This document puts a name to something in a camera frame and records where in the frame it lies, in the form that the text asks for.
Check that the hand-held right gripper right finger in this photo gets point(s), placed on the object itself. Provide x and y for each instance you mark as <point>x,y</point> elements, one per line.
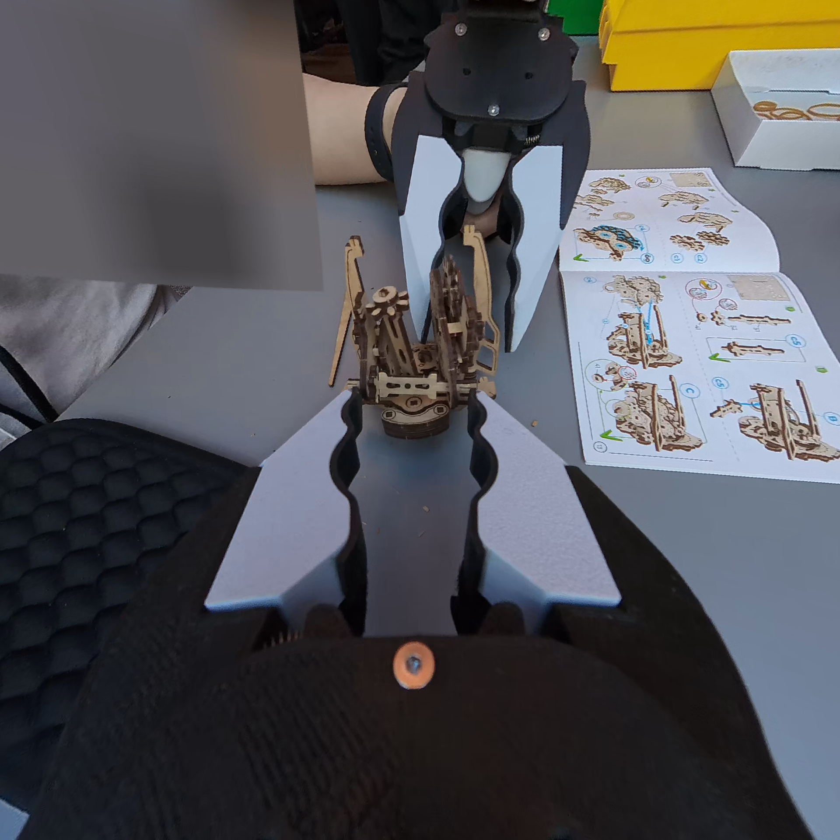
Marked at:
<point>538,525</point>

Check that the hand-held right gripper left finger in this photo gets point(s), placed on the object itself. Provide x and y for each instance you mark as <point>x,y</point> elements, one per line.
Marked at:
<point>289,525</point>

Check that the person's left forearm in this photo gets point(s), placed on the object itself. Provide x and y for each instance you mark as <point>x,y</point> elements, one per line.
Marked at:
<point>334,131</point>

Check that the black wristband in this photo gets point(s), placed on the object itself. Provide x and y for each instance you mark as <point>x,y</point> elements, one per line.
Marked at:
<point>375,134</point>

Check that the green plastic bin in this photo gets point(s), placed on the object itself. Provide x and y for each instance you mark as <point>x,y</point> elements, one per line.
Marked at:
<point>571,13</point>

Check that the person's grey clothing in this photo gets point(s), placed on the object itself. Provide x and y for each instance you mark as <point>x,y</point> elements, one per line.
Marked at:
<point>65,341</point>

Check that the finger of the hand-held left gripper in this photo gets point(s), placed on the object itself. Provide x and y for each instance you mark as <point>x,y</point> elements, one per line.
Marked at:
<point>423,197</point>
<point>541,210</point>

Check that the assembly instruction booklet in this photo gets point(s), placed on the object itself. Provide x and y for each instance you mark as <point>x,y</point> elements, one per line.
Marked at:
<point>682,407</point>

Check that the black quilted wrist pad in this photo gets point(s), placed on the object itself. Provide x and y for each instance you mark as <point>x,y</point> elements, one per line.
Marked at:
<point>79,525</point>

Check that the wooden gear model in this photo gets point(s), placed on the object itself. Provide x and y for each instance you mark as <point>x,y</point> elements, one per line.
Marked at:
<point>407,387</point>

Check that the yellow plastic bin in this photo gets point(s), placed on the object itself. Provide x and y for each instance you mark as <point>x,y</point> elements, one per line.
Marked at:
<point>722,13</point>
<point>669,62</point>

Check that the white cardboard box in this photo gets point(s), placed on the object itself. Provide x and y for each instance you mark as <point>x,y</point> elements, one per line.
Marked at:
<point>774,141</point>

